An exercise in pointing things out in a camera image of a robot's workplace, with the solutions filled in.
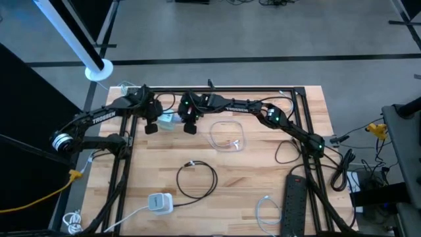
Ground black floor stand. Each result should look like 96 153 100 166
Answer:
387 0 421 52

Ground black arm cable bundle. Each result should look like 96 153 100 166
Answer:
84 157 132 235
302 157 358 235

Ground black equipment box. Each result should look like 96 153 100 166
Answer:
349 169 412 208

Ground white charger power cord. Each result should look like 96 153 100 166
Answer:
101 205 151 234

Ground green cube charger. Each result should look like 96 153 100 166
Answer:
157 111 182 132

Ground dark equipment cart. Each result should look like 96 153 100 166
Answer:
381 97 421 237

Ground white pole with round base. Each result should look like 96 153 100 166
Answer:
32 0 114 82

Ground black partition panel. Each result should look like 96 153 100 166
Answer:
0 41 85 233

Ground white box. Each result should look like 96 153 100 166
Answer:
346 171 362 214

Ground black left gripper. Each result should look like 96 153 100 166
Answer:
131 84 164 135

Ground black power strip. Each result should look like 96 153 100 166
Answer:
280 173 309 237

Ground white cube charger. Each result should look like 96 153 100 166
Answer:
147 192 174 217

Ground white USB cable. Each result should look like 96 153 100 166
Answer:
278 90 295 115
255 194 283 237

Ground black USB cable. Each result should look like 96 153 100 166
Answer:
172 160 219 208

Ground white cable with connector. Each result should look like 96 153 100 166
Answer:
80 149 96 174

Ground black floor cables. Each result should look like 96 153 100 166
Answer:
225 0 299 7

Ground grey stand leg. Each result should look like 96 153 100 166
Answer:
91 0 121 60

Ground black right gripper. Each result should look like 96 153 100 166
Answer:
178 91 220 136

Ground black table frame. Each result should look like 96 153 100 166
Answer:
98 86 336 237

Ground coiled white cable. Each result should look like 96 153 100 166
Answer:
62 209 85 235

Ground thin black cable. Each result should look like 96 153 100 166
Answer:
274 140 303 165

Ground thick black coiled cord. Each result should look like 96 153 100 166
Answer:
330 149 357 194

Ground yellow extension cord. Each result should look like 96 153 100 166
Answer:
0 169 84 214

